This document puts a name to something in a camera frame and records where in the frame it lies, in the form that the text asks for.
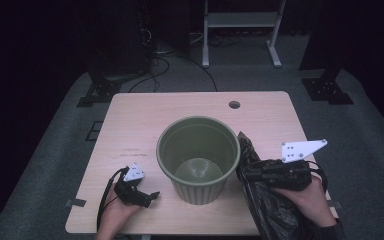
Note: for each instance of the grey tape strip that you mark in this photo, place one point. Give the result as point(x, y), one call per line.
point(76, 202)
point(334, 204)

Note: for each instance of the black metal stand base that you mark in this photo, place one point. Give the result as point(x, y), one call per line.
point(100, 91)
point(326, 90)

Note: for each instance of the green plastic trash bin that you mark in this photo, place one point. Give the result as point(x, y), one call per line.
point(198, 150)

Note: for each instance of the person's right hand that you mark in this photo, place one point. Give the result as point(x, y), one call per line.
point(310, 203)

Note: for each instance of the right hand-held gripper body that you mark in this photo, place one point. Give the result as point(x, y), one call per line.
point(290, 175)

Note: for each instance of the white metal stand frame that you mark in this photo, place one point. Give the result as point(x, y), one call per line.
point(241, 19)

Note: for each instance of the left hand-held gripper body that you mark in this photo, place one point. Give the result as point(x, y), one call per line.
point(131, 191)

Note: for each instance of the black garbage bag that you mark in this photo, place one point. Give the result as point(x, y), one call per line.
point(270, 213)

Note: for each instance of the person's left hand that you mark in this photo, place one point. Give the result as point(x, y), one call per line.
point(113, 213)

